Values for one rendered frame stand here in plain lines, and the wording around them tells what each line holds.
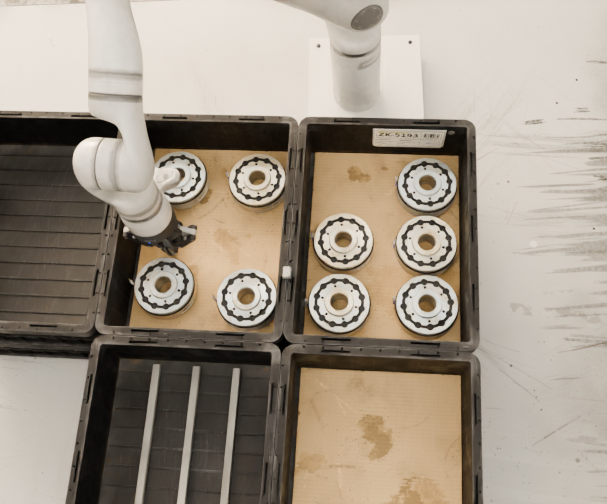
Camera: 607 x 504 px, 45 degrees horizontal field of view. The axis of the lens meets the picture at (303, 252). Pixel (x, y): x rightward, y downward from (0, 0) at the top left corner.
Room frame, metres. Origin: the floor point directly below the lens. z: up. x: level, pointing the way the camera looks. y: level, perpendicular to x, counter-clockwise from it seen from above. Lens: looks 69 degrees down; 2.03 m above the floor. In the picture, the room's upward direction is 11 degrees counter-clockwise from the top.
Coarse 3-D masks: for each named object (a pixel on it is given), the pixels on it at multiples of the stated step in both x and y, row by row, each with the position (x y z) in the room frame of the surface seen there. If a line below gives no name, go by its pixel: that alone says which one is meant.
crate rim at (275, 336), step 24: (168, 120) 0.71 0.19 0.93; (192, 120) 0.70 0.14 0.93; (216, 120) 0.69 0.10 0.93; (240, 120) 0.68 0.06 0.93; (264, 120) 0.68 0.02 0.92; (288, 120) 0.66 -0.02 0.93; (288, 144) 0.61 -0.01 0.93; (288, 168) 0.57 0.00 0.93; (288, 192) 0.53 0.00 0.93; (288, 216) 0.48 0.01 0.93; (288, 240) 0.44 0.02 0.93; (144, 336) 0.33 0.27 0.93; (168, 336) 0.32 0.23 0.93; (192, 336) 0.31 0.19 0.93; (216, 336) 0.31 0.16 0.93; (240, 336) 0.30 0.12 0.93; (264, 336) 0.29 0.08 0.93
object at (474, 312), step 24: (312, 120) 0.65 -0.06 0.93; (336, 120) 0.64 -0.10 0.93; (360, 120) 0.63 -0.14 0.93; (384, 120) 0.62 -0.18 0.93; (408, 120) 0.61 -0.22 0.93; (432, 120) 0.61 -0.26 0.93; (456, 120) 0.60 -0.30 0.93; (288, 264) 0.40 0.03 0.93; (288, 288) 0.36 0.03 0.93; (288, 312) 0.32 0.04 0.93; (288, 336) 0.29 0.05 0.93; (312, 336) 0.28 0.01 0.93; (336, 336) 0.27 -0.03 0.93
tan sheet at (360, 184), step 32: (320, 160) 0.62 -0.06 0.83; (352, 160) 0.61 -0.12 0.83; (384, 160) 0.60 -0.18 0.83; (448, 160) 0.57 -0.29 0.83; (320, 192) 0.56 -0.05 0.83; (352, 192) 0.55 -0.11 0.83; (384, 192) 0.54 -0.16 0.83; (384, 224) 0.48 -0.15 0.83; (448, 224) 0.45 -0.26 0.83; (384, 256) 0.42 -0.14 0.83; (384, 288) 0.36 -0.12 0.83; (384, 320) 0.31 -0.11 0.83
